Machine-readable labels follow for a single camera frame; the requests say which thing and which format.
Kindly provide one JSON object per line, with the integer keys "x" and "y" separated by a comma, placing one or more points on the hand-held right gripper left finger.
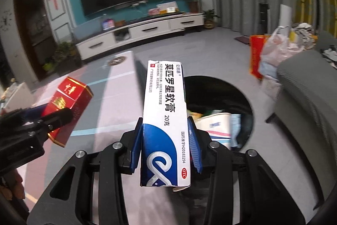
{"x": 135, "y": 146}

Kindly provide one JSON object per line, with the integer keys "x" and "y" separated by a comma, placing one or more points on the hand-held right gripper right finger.
{"x": 194, "y": 146}

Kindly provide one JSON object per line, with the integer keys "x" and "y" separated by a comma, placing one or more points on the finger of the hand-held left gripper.
{"x": 34, "y": 111}
{"x": 58, "y": 118}

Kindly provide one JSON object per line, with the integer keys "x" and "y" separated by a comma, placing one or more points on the red cigarette box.
{"x": 71, "y": 95}

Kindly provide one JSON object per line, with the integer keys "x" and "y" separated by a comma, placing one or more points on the white striped paper bucket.
{"x": 213, "y": 127}

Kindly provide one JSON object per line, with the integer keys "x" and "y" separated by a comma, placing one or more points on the white blue medicine box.
{"x": 164, "y": 109}

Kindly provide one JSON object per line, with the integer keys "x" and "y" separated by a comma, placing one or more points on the black trash bin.
{"x": 223, "y": 93}

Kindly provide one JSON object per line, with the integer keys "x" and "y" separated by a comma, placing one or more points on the person's left hand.
{"x": 11, "y": 185}

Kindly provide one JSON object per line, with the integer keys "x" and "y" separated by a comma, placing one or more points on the plants in dark planter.
{"x": 63, "y": 56}

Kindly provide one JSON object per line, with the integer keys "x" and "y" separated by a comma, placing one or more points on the blue red box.
{"x": 108, "y": 24}

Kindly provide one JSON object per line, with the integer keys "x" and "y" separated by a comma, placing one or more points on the orange red shopping bag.
{"x": 255, "y": 56}

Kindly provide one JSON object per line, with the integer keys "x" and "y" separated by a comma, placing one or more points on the brown door mat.
{"x": 241, "y": 40}

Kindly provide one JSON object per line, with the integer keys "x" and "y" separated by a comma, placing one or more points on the white TV cabinet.
{"x": 147, "y": 30}

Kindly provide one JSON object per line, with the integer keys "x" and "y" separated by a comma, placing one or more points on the grey sofa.
{"x": 308, "y": 109}

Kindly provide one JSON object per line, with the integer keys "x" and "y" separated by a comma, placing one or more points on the white plastic bag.
{"x": 276, "y": 51}

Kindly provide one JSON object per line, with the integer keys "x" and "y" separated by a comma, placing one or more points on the small potted plant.
{"x": 210, "y": 20}

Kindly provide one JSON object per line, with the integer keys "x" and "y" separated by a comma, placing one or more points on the white desk calendar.
{"x": 167, "y": 7}

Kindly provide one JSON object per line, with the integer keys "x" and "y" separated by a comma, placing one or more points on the tall potted plant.
{"x": 193, "y": 2}

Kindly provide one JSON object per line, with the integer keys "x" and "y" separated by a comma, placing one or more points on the black white patterned bag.
{"x": 302, "y": 35}

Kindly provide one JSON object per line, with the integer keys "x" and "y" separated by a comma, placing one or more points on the black wall clock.
{"x": 5, "y": 20}

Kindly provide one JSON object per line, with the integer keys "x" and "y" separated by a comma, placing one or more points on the pink picture frame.
{"x": 153, "y": 12}

